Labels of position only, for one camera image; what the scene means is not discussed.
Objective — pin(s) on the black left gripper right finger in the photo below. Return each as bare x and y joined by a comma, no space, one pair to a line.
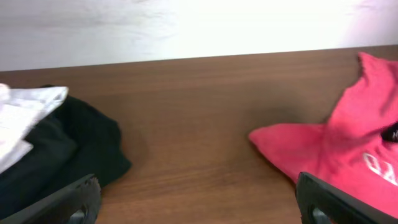
320,202

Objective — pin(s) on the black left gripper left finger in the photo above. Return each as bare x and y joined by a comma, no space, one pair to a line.
79,202

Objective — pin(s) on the orange printed t-shirt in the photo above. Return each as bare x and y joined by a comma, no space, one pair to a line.
355,150

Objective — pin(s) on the black folded garment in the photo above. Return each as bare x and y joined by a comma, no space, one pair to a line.
71,142

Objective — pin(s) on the white folded garment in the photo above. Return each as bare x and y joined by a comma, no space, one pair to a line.
21,110

